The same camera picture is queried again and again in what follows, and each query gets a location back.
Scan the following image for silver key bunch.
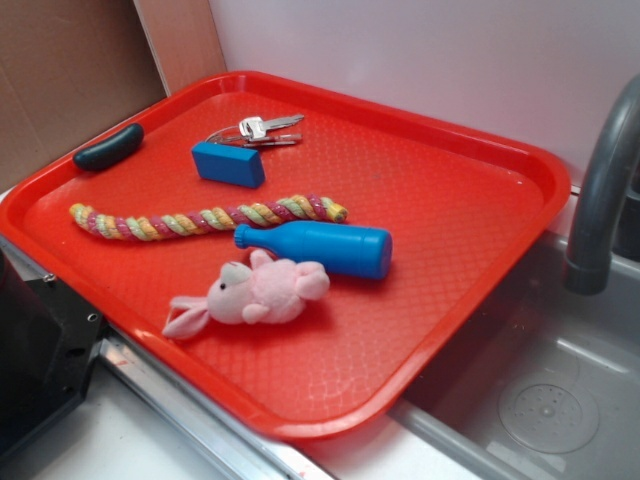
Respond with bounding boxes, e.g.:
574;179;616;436
206;114;304;148

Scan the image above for brown cardboard panel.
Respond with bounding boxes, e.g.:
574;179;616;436
1;1;165;190

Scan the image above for blue plastic toy bottle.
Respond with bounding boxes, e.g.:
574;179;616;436
234;221;393;280

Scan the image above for red plastic tray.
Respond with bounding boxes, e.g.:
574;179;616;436
1;72;570;440

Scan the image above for grey toy faucet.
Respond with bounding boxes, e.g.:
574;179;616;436
563;76;639;295

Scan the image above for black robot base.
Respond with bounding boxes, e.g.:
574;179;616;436
1;255;105;463

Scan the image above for pink plush bunny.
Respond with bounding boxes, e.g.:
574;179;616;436
162;249;330;339

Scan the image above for grey toy sink basin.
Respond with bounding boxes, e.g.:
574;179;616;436
391;234;639;479

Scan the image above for blue rectangular block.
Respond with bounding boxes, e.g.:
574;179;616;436
191;142;266;188

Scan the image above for dark green sausage toy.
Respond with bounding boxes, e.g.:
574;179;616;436
72;123;145;172

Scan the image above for multicolour braided rope toy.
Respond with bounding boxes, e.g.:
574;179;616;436
69;194;348;242

